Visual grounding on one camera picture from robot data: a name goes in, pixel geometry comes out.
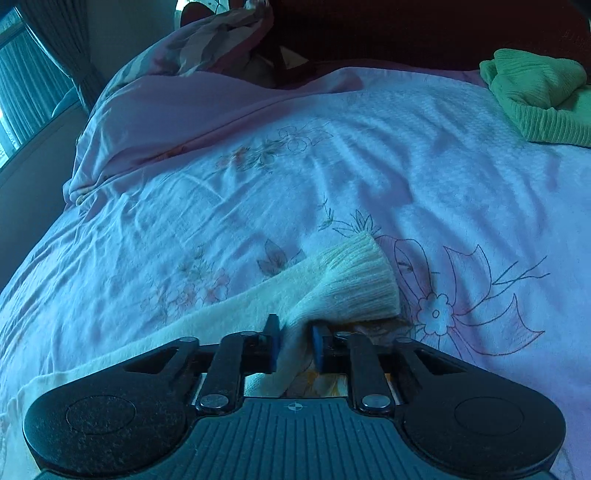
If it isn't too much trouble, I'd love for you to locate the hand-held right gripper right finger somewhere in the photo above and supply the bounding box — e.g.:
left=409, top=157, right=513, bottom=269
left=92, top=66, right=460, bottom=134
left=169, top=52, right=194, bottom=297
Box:
left=312, top=323, right=468, bottom=414

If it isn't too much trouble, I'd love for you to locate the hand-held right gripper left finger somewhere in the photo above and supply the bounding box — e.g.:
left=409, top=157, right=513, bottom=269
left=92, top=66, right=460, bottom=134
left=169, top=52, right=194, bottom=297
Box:
left=124, top=314, right=282, bottom=415

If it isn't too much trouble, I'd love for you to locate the cream knit sweater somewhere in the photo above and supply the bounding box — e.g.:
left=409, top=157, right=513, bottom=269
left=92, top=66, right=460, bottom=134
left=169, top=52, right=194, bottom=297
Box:
left=0, top=231, right=400, bottom=467

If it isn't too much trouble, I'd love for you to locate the floral bed sheet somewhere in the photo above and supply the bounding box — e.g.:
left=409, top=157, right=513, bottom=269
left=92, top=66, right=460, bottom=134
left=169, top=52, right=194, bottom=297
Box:
left=0, top=67, right=591, bottom=480

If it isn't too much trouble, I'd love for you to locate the pink quilt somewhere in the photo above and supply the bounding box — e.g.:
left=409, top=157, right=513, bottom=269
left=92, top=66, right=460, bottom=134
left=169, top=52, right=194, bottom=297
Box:
left=69, top=23, right=365, bottom=204

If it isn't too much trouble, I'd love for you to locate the floral striped pillow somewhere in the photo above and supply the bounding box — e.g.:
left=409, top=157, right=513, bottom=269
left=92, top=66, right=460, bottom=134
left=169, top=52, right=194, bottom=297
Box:
left=178, top=0, right=278, bottom=77

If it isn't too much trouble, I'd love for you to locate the green knit sweater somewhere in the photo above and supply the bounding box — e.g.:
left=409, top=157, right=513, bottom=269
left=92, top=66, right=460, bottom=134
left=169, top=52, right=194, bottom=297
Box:
left=479, top=47, right=591, bottom=149

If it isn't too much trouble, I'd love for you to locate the window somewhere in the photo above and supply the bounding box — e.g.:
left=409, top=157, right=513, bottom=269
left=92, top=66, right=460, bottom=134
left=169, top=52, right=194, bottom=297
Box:
left=0, top=7, right=77, bottom=160

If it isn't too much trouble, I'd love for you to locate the grey curtain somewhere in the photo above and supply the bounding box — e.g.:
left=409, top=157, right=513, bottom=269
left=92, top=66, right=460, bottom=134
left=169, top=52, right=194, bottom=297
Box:
left=21, top=0, right=109, bottom=116

